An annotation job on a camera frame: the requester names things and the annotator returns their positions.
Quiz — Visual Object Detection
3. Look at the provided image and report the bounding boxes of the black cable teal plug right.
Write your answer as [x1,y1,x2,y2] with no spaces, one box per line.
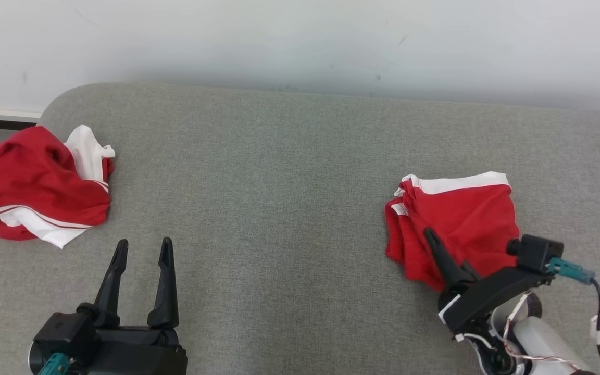
[547,257,600,375]

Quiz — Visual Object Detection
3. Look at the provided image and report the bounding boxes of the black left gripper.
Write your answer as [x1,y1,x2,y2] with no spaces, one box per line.
[77,237,188,375]

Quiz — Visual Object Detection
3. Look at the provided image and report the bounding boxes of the red shorts white side stripe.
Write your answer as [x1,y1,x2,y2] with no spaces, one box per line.
[384,171,521,292]

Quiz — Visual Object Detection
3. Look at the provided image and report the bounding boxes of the black cable teal plug left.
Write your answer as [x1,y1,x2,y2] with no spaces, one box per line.
[37,352,75,375]

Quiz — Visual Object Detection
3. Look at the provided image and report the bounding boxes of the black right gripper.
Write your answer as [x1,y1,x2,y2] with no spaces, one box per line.
[423,227,554,334]

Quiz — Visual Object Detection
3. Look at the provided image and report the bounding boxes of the red basketball jersey number 23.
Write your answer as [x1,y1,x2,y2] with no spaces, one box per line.
[0,124,116,249]

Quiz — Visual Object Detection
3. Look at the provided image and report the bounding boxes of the black cable teal plug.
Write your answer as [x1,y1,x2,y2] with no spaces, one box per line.
[37,352,75,375]
[547,257,600,375]

